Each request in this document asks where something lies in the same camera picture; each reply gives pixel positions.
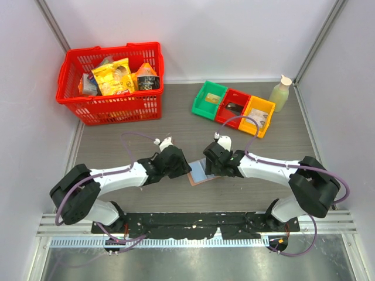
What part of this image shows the pink leather card holder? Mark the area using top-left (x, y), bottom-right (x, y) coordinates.
top-left (187, 158), bottom-right (220, 186)

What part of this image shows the white VIP credit card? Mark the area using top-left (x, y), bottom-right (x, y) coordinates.
top-left (248, 108), bottom-right (268, 128)

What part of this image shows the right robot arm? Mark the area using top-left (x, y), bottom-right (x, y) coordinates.
top-left (203, 140), bottom-right (340, 231)

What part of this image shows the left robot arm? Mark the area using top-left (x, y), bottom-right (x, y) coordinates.
top-left (50, 145), bottom-right (191, 233)

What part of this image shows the black credit card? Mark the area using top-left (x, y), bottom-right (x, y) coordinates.
top-left (226, 102), bottom-right (243, 115)

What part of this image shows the gold credit card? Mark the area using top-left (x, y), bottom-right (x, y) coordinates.
top-left (204, 92), bottom-right (221, 104)

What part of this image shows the green plastic bin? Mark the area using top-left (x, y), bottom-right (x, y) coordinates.
top-left (192, 81), bottom-right (228, 120)

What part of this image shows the red plastic bin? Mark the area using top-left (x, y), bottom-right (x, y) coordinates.
top-left (214, 88), bottom-right (251, 124)

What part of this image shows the yellow plastic bin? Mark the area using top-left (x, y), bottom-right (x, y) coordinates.
top-left (238, 96), bottom-right (275, 138)

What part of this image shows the black round can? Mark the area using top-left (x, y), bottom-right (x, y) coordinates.
top-left (137, 76), bottom-right (161, 91)

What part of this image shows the green lotion bottle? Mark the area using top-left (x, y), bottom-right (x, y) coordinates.
top-left (268, 75), bottom-right (292, 112)

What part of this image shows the orange snack packet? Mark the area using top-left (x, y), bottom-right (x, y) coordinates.
top-left (131, 63), bottom-right (157, 90)

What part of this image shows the red plastic shopping basket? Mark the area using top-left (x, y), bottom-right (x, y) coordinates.
top-left (56, 42), bottom-right (165, 126)

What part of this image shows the yellow chips bag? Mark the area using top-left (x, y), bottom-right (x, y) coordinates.
top-left (91, 58), bottom-right (135, 96)

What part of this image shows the grey small box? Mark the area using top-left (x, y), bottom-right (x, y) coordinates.
top-left (78, 73), bottom-right (98, 96)

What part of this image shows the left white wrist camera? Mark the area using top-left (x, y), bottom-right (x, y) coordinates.
top-left (154, 137), bottom-right (173, 152)

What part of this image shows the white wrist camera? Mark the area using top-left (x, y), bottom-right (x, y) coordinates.
top-left (214, 132), bottom-right (232, 151)
top-left (154, 137), bottom-right (173, 152)

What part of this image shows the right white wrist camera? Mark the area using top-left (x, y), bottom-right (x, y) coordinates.
top-left (214, 132), bottom-right (232, 151)

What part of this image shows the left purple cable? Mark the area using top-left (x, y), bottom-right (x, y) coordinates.
top-left (54, 131), bottom-right (161, 258)

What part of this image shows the purple cable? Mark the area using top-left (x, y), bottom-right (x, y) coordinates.
top-left (213, 115), bottom-right (351, 258)
top-left (54, 131), bottom-right (161, 258)

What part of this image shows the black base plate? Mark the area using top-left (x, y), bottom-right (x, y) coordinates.
top-left (104, 212), bottom-right (300, 240)

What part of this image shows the white cable duct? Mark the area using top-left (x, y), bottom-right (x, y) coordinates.
top-left (50, 236), bottom-right (269, 249)

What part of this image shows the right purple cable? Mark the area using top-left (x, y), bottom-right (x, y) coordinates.
top-left (213, 115), bottom-right (351, 258)

